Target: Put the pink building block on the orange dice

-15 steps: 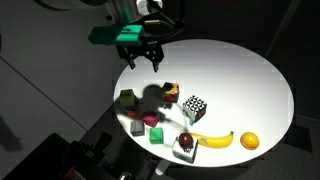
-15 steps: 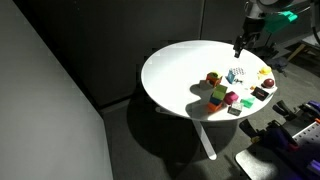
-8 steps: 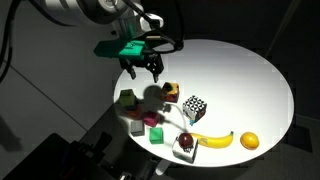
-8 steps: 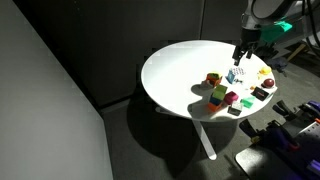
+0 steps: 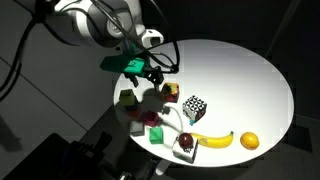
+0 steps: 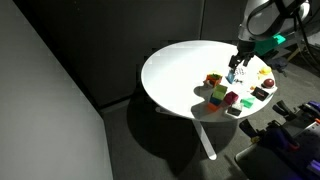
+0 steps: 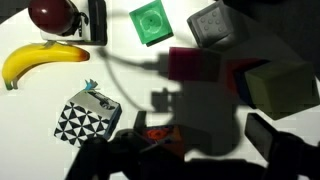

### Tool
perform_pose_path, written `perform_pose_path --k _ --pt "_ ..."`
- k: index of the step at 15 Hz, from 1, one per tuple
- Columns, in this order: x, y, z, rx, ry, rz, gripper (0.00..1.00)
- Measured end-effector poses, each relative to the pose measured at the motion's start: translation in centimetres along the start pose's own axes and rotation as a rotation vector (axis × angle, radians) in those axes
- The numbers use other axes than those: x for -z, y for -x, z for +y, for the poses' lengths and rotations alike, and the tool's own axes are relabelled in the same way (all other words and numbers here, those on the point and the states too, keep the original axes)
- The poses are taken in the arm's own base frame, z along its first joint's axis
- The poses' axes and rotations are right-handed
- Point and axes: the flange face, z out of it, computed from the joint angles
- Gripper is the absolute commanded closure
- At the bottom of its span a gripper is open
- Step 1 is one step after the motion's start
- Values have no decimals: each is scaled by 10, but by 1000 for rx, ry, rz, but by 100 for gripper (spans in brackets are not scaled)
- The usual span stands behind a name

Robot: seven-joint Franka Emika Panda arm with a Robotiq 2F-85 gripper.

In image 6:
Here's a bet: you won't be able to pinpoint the black purple clamp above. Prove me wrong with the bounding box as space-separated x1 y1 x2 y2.
239 118 301 153
272 99 320 123

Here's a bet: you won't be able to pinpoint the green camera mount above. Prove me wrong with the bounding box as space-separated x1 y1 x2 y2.
254 34 287 56

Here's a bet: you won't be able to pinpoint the blue building block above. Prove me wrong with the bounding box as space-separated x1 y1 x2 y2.
209 95 224 107

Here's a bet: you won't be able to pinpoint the white black printed cube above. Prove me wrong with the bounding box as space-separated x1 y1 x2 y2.
251 83 278 102

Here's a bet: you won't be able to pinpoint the orange building block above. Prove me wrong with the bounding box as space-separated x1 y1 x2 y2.
207 102 221 113

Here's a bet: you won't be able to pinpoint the perforated metal breadboard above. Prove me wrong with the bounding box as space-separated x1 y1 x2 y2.
294 120 320 143

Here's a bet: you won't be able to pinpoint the grey metal base plate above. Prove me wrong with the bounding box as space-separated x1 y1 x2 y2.
234 144 291 180

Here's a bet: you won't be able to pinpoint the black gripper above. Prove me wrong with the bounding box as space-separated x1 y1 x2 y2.
228 40 256 70

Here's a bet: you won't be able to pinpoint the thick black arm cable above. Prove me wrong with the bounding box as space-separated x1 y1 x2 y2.
246 0 320 68

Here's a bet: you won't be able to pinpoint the white table leg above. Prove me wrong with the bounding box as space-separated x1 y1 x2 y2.
191 119 218 162

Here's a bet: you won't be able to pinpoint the lime green building block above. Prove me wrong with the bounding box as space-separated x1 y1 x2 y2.
212 84 229 100

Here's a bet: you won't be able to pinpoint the blue grey floor object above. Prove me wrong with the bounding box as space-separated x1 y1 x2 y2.
266 57 288 73

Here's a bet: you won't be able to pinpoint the pink building block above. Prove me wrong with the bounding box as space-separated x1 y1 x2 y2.
223 90 240 106

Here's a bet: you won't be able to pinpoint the wooden side table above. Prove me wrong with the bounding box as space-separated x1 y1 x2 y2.
287 33 320 63

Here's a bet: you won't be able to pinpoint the orange dice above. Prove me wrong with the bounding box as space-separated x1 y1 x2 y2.
204 71 224 88

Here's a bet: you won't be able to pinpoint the yellow lemon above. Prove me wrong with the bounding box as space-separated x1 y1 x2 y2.
259 65 273 76

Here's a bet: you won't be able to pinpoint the grey building block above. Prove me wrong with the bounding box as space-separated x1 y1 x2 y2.
227 103 244 118

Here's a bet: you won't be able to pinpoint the black white patterned cube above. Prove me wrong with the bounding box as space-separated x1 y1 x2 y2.
225 66 247 84

